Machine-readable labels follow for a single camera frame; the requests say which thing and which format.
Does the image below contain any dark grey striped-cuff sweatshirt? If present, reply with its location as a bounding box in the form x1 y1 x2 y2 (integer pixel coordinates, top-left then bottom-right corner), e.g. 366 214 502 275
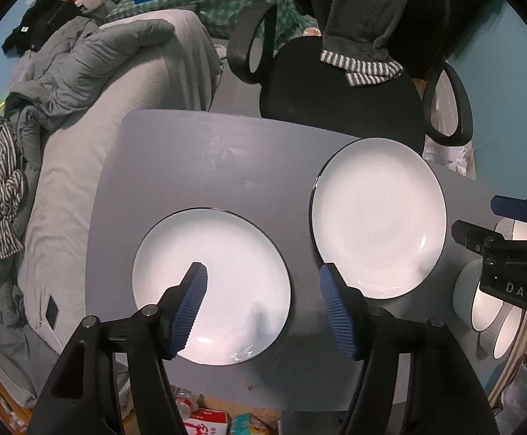
320 0 450 88

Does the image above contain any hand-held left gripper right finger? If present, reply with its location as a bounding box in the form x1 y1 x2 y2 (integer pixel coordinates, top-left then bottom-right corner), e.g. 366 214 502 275
319 263 500 435

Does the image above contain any red white carton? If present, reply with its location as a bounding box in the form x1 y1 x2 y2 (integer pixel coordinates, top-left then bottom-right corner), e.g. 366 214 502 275
184 410 228 435

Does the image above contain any black office chair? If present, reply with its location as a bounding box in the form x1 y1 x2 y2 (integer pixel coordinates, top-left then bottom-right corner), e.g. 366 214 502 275
227 0 473 157

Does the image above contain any wooden board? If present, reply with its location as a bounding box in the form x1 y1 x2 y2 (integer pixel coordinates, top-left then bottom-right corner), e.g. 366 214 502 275
490 312 527 413

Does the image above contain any black clothing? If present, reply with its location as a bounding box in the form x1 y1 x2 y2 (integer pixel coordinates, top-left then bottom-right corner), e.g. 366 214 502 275
1 0 85 57

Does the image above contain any knotted white plastic bag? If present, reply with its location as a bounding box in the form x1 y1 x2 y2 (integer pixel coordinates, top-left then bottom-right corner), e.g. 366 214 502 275
427 142 476 178

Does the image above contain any drink can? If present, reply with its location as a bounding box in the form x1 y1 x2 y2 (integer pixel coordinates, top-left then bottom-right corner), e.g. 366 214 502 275
173 387 199 418

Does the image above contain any colourful packet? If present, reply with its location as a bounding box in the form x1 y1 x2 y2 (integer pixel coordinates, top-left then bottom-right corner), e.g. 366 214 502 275
229 412 278 435

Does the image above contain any grey bed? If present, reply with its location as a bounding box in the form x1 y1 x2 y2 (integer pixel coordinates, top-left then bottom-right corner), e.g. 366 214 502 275
14 8 224 359

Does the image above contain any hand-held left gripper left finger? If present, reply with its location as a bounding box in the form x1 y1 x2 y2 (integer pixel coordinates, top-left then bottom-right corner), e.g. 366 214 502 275
28 261 208 435

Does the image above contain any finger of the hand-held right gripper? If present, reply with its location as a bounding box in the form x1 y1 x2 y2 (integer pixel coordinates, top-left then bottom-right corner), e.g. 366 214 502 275
451 220 506 257
491 192 527 236

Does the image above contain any white plate black rim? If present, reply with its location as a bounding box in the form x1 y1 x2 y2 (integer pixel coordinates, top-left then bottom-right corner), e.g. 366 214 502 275
310 138 448 301
132 208 292 366

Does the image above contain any pile of grey clothes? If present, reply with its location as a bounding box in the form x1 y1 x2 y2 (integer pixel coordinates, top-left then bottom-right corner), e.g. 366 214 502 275
0 14 177 327

